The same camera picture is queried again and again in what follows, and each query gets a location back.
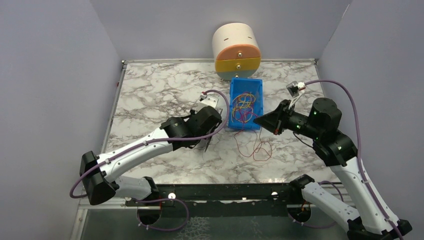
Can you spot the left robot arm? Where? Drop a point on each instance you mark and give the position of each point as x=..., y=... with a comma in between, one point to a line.
x=102, y=175

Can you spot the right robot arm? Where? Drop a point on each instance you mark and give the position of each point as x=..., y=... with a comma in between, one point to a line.
x=369, y=218

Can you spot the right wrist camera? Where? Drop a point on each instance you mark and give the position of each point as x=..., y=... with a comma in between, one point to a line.
x=296, y=90

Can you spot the black cable spool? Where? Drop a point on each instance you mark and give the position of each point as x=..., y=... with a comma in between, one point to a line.
x=202, y=144

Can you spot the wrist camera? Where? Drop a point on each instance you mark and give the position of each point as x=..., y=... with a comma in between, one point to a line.
x=206, y=101
x=296, y=90

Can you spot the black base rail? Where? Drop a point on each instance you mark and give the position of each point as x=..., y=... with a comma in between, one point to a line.
x=226, y=200

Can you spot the blue plastic bin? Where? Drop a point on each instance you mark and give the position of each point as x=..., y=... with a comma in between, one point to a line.
x=246, y=103

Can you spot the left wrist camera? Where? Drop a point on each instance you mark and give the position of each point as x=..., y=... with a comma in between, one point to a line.
x=206, y=101

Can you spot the round cream drawer cabinet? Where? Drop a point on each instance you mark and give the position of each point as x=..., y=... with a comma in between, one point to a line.
x=236, y=51

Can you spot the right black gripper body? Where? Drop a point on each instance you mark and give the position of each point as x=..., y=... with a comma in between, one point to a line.
x=282, y=117

